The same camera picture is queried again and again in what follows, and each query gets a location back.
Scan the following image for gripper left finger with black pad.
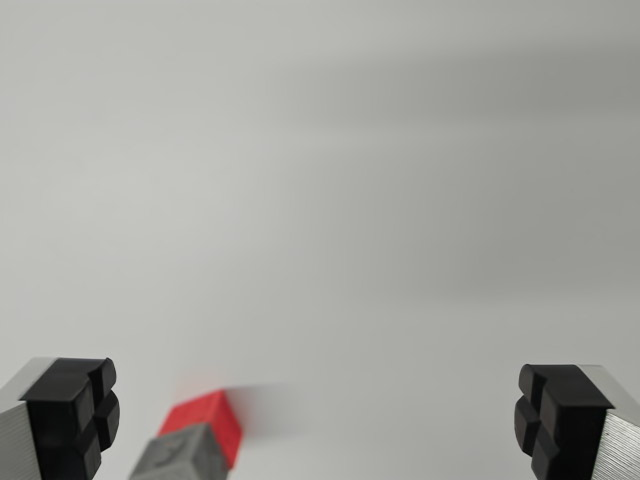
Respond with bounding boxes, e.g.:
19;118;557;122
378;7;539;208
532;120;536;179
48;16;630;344
0;356;122;480

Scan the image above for grey embossed toy cube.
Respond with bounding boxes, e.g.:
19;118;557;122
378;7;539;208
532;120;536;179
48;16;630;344
128;424;234;480

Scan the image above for red toy cube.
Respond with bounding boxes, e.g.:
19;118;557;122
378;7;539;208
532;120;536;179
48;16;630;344
157;390;246;471

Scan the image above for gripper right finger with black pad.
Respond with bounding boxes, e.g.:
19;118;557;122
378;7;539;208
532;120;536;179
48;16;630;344
513;363;640;480

